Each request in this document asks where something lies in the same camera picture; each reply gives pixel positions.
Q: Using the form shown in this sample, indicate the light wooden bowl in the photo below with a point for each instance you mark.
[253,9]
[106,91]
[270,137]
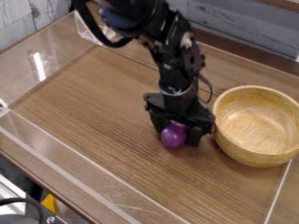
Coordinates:
[257,125]

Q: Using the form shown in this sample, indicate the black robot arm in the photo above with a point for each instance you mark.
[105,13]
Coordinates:
[165,32]

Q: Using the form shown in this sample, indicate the clear acrylic barrier wall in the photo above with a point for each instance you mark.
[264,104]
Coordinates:
[75,130]

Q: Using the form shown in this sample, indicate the yellow black device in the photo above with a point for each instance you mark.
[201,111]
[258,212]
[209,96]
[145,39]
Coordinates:
[50,207]

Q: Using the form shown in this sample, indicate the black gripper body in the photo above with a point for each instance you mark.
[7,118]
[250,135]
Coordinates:
[181,108]

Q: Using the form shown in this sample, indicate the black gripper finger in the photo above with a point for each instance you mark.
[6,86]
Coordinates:
[161,122]
[195,135]

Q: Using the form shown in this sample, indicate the purple toy eggplant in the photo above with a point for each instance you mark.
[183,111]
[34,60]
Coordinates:
[174,135]

